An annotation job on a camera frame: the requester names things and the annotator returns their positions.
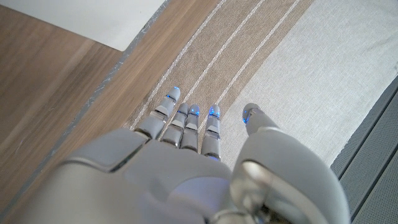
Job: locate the cream paper file folder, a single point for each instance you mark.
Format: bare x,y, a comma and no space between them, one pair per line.
93,18

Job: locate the beige striped cloth backdrop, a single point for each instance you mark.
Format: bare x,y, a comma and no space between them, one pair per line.
295,62

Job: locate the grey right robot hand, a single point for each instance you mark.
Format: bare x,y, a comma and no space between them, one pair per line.
155,180

